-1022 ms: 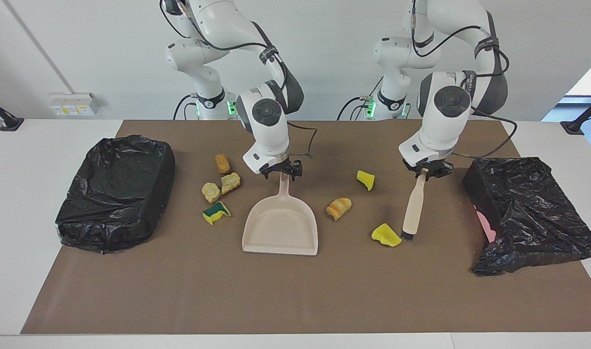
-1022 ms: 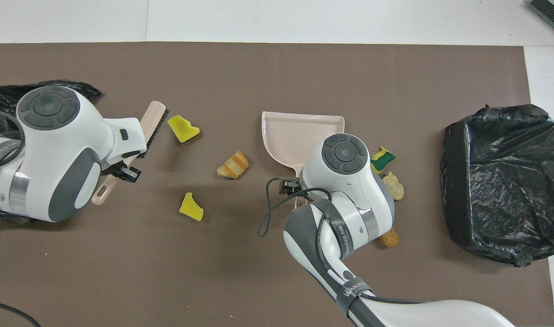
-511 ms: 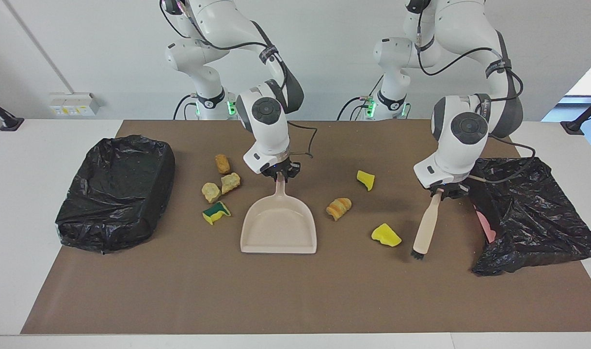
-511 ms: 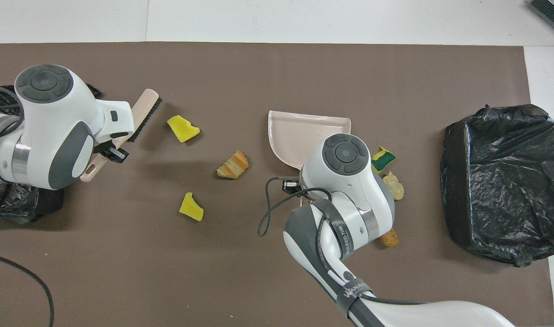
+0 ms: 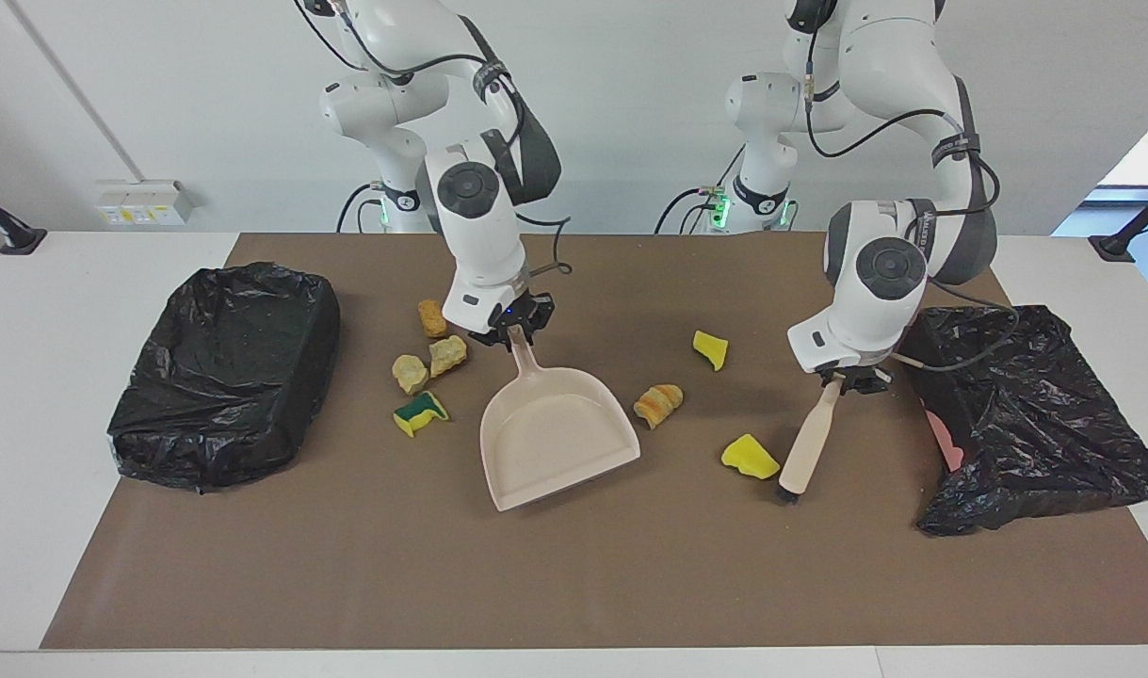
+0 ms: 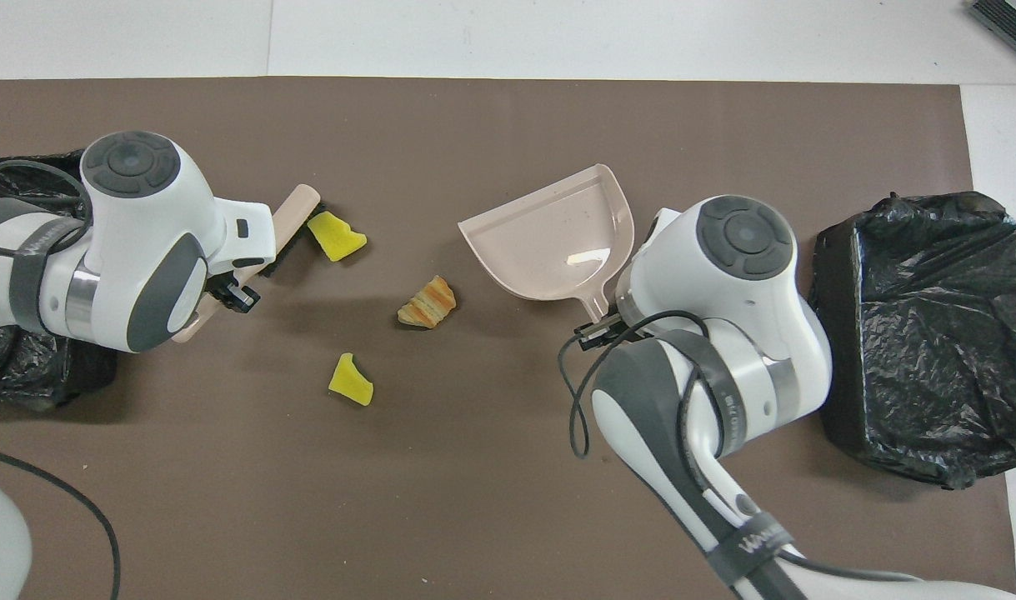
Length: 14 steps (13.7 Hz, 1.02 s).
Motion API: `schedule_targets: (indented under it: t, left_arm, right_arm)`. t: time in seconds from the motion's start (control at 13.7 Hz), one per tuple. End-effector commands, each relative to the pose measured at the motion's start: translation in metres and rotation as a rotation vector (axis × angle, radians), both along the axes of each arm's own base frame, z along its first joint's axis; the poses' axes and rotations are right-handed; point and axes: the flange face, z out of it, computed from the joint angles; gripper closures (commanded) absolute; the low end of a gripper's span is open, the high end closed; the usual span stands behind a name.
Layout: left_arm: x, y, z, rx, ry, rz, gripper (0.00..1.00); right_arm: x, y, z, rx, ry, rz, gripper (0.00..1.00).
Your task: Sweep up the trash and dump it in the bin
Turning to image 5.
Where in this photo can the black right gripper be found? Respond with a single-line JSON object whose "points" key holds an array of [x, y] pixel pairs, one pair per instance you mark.
{"points": [[531, 311]]}

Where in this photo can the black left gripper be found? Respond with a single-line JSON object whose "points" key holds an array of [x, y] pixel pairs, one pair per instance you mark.
{"points": [[861, 372]]}

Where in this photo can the pale yellow foam chunk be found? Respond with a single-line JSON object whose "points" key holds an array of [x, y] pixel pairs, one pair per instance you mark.
{"points": [[410, 374], [447, 356]]}

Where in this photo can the beige plastic dustpan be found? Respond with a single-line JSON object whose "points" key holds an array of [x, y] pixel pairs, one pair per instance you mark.
{"points": [[555, 443]]}

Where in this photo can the large yellow sponge piece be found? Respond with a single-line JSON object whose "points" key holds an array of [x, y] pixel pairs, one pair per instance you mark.
{"points": [[749, 458]]}

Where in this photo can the green and yellow sponge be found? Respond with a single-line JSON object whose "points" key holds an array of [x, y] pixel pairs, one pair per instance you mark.
{"points": [[418, 414]]}

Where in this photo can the small yellow sponge piece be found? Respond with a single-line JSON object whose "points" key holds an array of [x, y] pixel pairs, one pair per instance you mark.
{"points": [[711, 350]]}

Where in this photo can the orange striped sponge piece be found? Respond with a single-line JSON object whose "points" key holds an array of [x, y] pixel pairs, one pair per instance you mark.
{"points": [[658, 405]]}

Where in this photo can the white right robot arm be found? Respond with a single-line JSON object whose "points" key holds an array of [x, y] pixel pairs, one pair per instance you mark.
{"points": [[479, 245]]}

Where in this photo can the pink bin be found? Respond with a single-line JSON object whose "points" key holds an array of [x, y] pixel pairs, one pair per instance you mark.
{"points": [[945, 441]]}

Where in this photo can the crumpled black trash bag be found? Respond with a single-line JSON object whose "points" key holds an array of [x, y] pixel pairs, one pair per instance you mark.
{"points": [[1035, 424]]}

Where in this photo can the open bin with black bag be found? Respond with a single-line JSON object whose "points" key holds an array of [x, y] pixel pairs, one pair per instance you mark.
{"points": [[225, 377]]}

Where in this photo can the brown sponge piece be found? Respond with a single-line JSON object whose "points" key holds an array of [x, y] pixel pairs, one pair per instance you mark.
{"points": [[432, 318]]}

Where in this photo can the brown table mat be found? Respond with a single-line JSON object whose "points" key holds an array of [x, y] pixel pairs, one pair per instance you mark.
{"points": [[574, 584]]}

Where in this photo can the white wall outlet strip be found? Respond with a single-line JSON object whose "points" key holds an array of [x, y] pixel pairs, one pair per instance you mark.
{"points": [[140, 202]]}

